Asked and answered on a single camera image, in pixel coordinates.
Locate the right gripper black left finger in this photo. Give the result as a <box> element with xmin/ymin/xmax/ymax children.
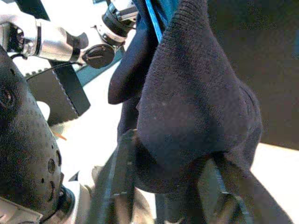
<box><xmin>91</xmin><ymin>129</ymin><xmax>137</xmax><ymax>224</ymax></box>

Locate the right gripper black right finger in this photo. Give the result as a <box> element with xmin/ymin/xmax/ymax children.
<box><xmin>197</xmin><ymin>161</ymin><xmax>252</xmax><ymax>224</ymax></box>

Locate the dark navy hoodie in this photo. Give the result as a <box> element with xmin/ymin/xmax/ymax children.
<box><xmin>108</xmin><ymin>0</ymin><xmax>292</xmax><ymax>224</ymax></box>

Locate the blue plastic hanger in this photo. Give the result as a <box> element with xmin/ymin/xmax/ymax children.
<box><xmin>134</xmin><ymin>0</ymin><xmax>179</xmax><ymax>44</ymax></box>

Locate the black foam mat panel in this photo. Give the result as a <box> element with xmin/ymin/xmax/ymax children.
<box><xmin>26</xmin><ymin>66</ymin><xmax>91</xmax><ymax>126</ymax></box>

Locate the black robot torso shell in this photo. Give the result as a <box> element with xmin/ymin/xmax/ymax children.
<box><xmin>0</xmin><ymin>44</ymin><xmax>77</xmax><ymax>224</ymax></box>

